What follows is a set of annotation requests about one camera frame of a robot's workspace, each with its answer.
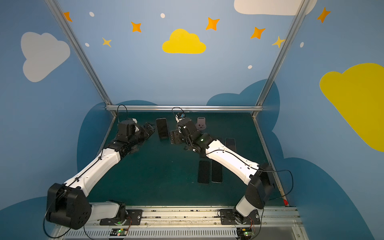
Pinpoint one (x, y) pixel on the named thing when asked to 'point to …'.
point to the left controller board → (119, 232)
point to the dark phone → (203, 172)
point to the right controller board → (244, 232)
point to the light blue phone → (217, 172)
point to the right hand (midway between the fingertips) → (177, 130)
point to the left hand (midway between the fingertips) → (154, 129)
